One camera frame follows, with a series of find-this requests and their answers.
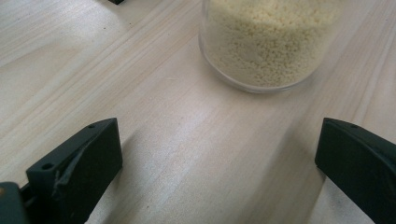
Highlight glass jar of pale grains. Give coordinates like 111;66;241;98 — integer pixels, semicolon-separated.
198;0;344;94

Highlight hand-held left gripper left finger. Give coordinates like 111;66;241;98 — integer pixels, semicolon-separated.
20;117;123;224

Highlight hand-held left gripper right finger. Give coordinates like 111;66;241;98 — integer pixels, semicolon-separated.
314;117;396;224

